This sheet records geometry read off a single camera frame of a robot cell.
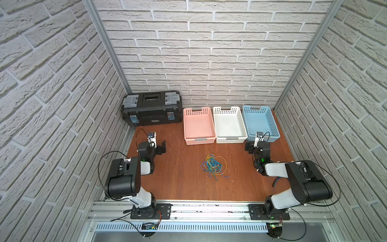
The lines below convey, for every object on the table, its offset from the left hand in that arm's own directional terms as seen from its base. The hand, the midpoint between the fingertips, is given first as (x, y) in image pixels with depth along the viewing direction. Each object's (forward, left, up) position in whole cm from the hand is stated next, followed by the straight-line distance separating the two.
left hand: (159, 138), depth 94 cm
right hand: (-2, -63, +1) cm, 63 cm away
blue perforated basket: (+16, -71, -1) cm, 73 cm away
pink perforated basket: (+14, -26, -6) cm, 30 cm away
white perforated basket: (+15, -49, -7) cm, 52 cm away
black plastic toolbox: (+17, +5, +9) cm, 20 cm away
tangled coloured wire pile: (-18, -35, -1) cm, 39 cm away
